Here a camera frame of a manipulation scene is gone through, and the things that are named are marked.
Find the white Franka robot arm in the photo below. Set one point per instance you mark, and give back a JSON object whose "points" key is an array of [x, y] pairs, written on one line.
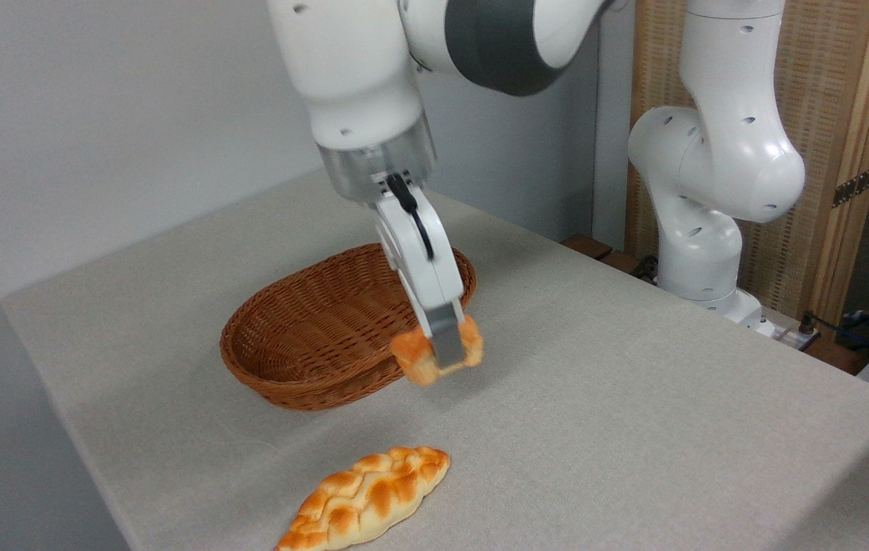
{"points": [[357, 76]]}

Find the long braided bread loaf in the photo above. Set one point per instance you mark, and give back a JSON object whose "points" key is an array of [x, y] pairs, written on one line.
{"points": [[369, 497]]}

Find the brown wooden base board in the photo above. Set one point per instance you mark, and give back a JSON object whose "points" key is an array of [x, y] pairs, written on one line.
{"points": [[589, 246]]}

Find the dark metal screen hinge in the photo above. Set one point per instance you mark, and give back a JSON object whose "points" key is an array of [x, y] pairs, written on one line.
{"points": [[855, 186]]}

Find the wooden rattan folding screen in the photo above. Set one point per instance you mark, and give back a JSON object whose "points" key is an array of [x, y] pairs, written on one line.
{"points": [[824, 76]]}

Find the black table clamp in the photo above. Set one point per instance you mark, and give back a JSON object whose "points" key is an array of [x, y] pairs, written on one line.
{"points": [[645, 267]]}

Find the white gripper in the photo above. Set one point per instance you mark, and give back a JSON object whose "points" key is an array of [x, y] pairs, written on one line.
{"points": [[423, 260]]}

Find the small round bread roll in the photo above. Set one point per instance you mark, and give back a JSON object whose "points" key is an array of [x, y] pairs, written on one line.
{"points": [[416, 361]]}

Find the brown oval wicker basket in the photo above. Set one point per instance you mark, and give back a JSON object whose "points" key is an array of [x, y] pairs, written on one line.
{"points": [[311, 321]]}

